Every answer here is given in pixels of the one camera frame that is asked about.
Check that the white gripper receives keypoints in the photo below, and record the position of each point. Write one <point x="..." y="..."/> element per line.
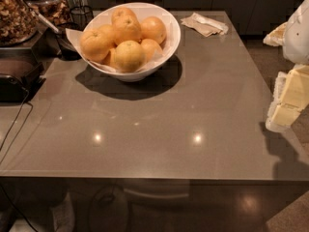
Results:
<point x="297" y="36"/>

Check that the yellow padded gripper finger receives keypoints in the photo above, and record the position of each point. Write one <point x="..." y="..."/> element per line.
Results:
<point x="280" y="117"/>

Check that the front centre pale orange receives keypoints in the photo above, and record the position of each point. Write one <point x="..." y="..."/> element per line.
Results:
<point x="129" y="56"/>

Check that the low hidden orange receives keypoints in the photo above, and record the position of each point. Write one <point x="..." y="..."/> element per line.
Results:
<point x="109" y="60"/>

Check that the white ceramic bowl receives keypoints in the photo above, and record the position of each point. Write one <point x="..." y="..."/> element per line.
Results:
<point x="169" y="45"/>

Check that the crumpled paper napkin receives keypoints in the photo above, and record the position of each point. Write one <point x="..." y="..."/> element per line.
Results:
<point x="204" y="25"/>

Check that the white shoe under table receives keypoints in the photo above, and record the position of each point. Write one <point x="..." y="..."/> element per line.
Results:
<point x="63" y="216"/>

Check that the black appliance on counter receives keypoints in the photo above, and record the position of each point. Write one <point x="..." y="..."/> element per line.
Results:
<point x="20" y="76"/>

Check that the large glass nut jar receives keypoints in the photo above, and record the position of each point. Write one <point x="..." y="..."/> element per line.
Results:
<point x="17" y="22"/>

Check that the black wire holder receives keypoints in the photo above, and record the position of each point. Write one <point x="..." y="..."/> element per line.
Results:
<point x="82" y="15"/>

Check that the dark scoop with handle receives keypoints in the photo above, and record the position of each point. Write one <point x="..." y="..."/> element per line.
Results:
<point x="68" y="51"/>

